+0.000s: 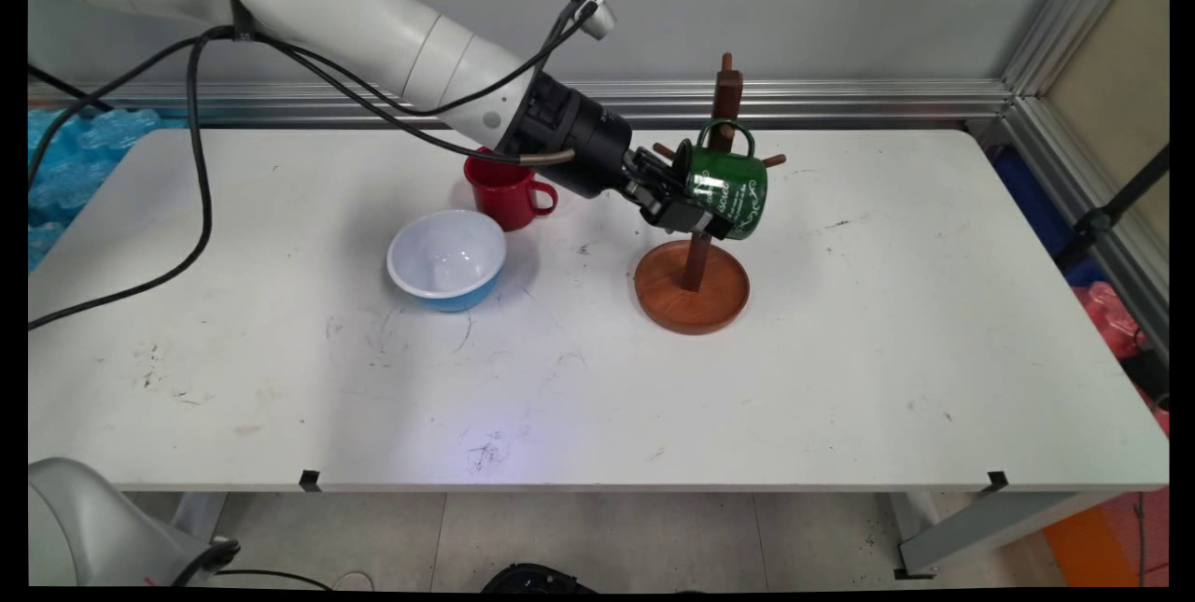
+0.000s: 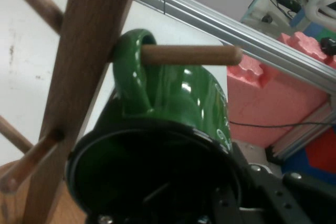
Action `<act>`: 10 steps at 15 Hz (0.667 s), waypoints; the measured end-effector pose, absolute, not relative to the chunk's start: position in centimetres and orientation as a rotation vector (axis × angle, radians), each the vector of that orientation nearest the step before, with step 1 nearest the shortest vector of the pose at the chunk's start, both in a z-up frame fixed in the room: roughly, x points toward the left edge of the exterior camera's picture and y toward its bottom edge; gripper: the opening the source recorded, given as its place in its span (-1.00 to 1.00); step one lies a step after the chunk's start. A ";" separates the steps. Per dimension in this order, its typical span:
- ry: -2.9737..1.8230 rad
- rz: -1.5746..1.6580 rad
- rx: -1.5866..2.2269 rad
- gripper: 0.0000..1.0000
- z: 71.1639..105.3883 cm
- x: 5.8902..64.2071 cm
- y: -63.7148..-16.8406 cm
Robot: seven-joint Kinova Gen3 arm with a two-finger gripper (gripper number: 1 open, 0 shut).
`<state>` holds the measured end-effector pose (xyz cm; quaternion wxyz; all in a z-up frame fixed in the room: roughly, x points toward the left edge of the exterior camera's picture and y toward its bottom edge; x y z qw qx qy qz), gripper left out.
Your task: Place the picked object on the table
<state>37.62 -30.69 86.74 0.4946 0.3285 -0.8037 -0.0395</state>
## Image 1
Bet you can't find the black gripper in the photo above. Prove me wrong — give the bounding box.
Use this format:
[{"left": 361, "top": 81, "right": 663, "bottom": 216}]
[{"left": 499, "top": 72, "right": 734, "bottom": 242}]

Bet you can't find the green enamel mug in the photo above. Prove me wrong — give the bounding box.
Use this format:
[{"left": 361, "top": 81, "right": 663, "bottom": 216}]
[{"left": 674, "top": 119, "right": 769, "bottom": 242}]

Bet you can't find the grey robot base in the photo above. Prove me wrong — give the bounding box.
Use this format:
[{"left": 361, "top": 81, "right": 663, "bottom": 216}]
[{"left": 28, "top": 457, "right": 234, "bottom": 589}]

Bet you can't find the wooden mug tree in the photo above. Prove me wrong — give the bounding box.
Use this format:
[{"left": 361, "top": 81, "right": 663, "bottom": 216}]
[{"left": 633, "top": 51, "right": 787, "bottom": 335}]

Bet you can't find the red enamel mug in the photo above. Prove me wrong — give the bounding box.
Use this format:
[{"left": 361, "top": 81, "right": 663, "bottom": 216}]
[{"left": 464, "top": 147, "right": 559, "bottom": 232}]

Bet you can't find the blue and white bowl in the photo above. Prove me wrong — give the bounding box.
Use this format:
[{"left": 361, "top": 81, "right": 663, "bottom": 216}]
[{"left": 387, "top": 208, "right": 508, "bottom": 313}]

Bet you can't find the blue plastic item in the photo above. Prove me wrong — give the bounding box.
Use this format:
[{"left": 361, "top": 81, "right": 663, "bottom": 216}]
[{"left": 990, "top": 147, "right": 1107, "bottom": 290}]

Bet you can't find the black floor object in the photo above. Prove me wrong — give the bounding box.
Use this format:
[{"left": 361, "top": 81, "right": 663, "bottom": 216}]
[{"left": 481, "top": 563, "right": 598, "bottom": 594}]

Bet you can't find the black tripod stand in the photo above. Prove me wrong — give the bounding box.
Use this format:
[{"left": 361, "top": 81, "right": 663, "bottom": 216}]
[{"left": 1055, "top": 145, "right": 1170, "bottom": 272}]

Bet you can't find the grey table leg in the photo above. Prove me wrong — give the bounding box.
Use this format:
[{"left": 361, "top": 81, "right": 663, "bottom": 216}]
[{"left": 887, "top": 490, "right": 1121, "bottom": 581}]

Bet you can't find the red plastic bag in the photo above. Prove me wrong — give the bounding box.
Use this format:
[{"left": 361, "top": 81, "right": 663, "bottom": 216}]
[{"left": 1072, "top": 282, "right": 1170, "bottom": 435}]

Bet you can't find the orange box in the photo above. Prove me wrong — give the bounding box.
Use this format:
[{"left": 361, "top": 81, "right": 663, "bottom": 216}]
[{"left": 1041, "top": 490, "right": 1170, "bottom": 589}]

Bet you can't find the blue bubble wrap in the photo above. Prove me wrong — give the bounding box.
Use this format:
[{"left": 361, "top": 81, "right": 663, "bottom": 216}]
[{"left": 28, "top": 107, "right": 188, "bottom": 272}]

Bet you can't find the horizontal aluminium rail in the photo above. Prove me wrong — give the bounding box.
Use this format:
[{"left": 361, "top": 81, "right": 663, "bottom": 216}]
[{"left": 28, "top": 79, "right": 1014, "bottom": 129}]

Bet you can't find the aluminium frame post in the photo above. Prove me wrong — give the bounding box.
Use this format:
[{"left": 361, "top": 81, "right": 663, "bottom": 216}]
[{"left": 1004, "top": 0, "right": 1170, "bottom": 360}]

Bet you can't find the beige wall panel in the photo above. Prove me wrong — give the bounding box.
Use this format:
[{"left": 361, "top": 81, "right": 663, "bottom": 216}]
[{"left": 1046, "top": 0, "right": 1170, "bottom": 248}]

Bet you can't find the black cable with brass plug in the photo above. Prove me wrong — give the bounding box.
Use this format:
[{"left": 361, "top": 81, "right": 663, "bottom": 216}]
[{"left": 28, "top": 23, "right": 576, "bottom": 330}]

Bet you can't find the black floor cable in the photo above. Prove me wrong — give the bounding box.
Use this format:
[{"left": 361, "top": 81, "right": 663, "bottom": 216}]
[{"left": 173, "top": 537, "right": 332, "bottom": 590}]

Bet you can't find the thin black background cable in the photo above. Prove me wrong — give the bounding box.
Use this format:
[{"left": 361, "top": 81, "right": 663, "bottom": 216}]
[{"left": 28, "top": 63, "right": 115, "bottom": 113}]

